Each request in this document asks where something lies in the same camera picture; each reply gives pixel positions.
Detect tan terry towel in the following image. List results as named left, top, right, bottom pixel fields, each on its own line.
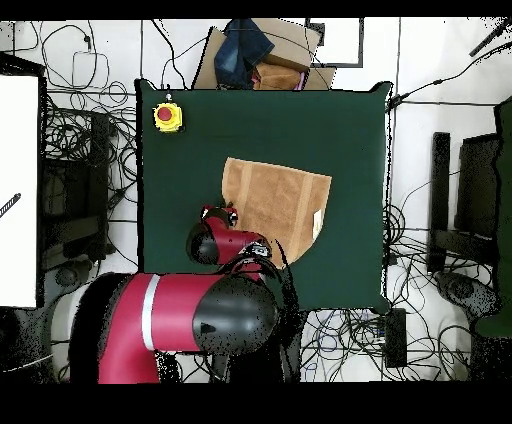
left=220, top=156, right=333, bottom=270

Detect dark green table cloth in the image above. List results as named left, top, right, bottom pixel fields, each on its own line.
left=134, top=78, right=394, bottom=314

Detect yellow emergency stop button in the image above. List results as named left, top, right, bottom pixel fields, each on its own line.
left=152, top=101, right=185, bottom=134

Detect black metal stand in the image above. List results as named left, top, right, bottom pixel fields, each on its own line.
left=39, top=111, right=111, bottom=269
left=426, top=131, right=501, bottom=275

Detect brown folded towel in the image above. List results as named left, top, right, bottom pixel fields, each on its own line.
left=252, top=61, right=307, bottom=91

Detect blue denim jeans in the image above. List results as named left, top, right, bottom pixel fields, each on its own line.
left=213, top=18, right=276, bottom=89

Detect brown cardboard box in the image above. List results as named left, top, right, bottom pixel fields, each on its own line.
left=191, top=17, right=338, bottom=91

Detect grey stand foot black knob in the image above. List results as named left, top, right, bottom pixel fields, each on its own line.
left=435, top=271, right=501, bottom=321
left=41, top=259, right=95, bottom=321

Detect black power strip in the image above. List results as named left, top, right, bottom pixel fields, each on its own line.
left=383, top=307, right=408, bottom=369

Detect white board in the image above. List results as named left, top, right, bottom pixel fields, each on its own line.
left=0, top=73, right=41, bottom=309

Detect striped black rod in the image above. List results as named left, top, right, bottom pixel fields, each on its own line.
left=0, top=192, right=22, bottom=219

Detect green covered side table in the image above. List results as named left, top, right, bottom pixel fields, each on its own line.
left=473, top=95, right=512, bottom=339

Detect black tripod rod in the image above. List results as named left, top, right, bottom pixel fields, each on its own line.
left=469, top=17, right=512, bottom=57

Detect black cable tangle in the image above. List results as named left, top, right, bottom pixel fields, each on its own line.
left=39, top=21, right=139, bottom=273
left=299, top=199, right=497, bottom=381

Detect black square floor frame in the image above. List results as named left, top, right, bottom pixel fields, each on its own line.
left=305, top=17, right=365, bottom=68

